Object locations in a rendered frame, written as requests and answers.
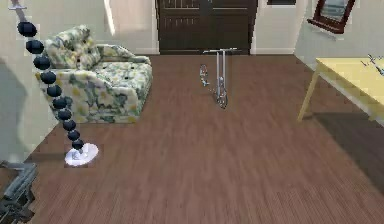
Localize silver kick scooter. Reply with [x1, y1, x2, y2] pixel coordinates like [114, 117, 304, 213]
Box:
[199, 47, 239, 110]

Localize dark brown room door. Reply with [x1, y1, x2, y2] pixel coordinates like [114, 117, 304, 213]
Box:
[155, 0, 259, 56]

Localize floral patterned armchair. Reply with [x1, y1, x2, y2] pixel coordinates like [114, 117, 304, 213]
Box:
[35, 25, 154, 125]

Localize dark window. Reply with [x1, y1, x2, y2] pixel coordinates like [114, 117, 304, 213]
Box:
[266, 0, 297, 6]

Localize black beaded floor lamp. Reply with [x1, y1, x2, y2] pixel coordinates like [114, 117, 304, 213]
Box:
[8, 0, 100, 167]

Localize yellow table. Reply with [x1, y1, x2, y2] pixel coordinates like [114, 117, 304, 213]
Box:
[296, 57, 384, 127]

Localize dark red framed picture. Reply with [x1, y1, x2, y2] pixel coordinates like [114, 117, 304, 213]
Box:
[306, 0, 357, 35]

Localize small dark tabletop objects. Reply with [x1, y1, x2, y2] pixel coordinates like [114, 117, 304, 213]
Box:
[361, 53, 384, 77]

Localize grey metal object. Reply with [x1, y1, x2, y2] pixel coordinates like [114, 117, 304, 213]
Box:
[0, 160, 39, 224]

